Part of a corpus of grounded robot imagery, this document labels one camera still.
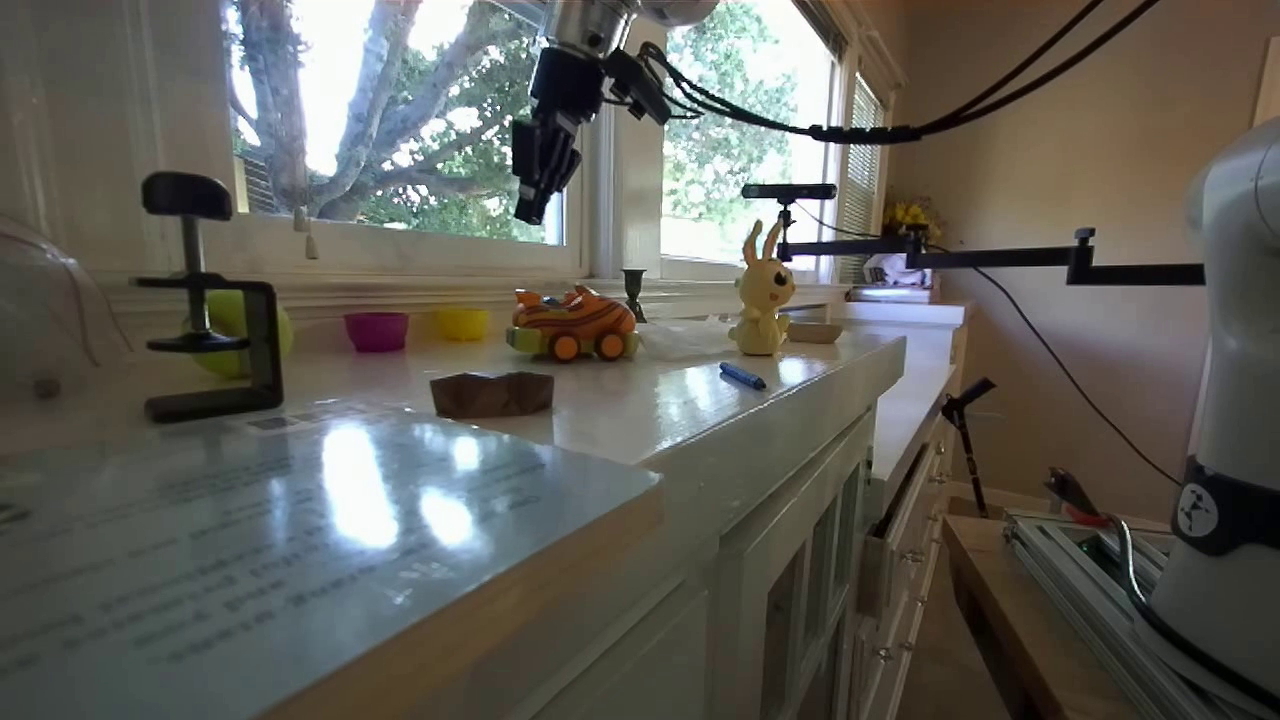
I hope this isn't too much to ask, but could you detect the brown wooden block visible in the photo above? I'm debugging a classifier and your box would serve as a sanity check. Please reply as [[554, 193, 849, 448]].
[[431, 374, 555, 422]]

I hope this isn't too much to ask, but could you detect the white cabinet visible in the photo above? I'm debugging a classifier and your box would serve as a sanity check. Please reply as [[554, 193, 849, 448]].
[[532, 301, 969, 720]]

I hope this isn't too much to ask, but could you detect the black tripod stand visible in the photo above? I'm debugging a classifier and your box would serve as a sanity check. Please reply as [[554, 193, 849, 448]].
[[941, 376, 997, 518]]

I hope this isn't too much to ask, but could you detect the yellow cup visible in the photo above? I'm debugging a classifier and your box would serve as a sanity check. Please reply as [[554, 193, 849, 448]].
[[431, 303, 493, 344]]

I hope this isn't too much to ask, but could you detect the purple cup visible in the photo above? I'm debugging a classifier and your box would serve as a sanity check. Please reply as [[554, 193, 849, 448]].
[[346, 314, 407, 353]]

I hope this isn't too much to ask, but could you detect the laminated paper sheet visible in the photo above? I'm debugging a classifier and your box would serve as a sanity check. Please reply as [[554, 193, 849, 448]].
[[0, 411, 656, 720]]

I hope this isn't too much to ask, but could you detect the wooden side table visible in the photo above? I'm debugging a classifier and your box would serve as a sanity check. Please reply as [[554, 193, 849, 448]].
[[943, 518, 1139, 720]]

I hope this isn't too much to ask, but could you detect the small dark shiny goblet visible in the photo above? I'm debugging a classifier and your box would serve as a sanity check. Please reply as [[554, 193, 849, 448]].
[[621, 269, 649, 326]]

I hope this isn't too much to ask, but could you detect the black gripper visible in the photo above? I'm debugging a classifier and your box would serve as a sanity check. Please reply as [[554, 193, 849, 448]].
[[511, 49, 674, 224]]

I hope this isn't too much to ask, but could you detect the yellow plush rabbit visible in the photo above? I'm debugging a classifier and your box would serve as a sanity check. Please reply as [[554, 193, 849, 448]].
[[728, 222, 795, 358]]

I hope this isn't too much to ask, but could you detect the blue marker pen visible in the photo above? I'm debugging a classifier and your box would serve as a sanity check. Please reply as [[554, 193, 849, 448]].
[[720, 361, 768, 393]]

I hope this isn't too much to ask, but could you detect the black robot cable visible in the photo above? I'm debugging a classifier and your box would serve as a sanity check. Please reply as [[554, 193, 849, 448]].
[[636, 0, 1166, 147]]

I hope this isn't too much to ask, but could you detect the orange toy car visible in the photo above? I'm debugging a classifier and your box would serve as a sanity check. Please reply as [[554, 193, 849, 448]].
[[510, 285, 636, 363]]

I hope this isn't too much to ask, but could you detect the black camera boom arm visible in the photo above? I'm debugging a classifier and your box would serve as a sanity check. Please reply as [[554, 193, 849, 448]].
[[781, 227, 1206, 288]]

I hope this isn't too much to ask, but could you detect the black table clamp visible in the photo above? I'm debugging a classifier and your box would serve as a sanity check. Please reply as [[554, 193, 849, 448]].
[[135, 172, 285, 424]]

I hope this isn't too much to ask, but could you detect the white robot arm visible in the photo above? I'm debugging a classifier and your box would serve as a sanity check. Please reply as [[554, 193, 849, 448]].
[[510, 0, 1280, 710]]

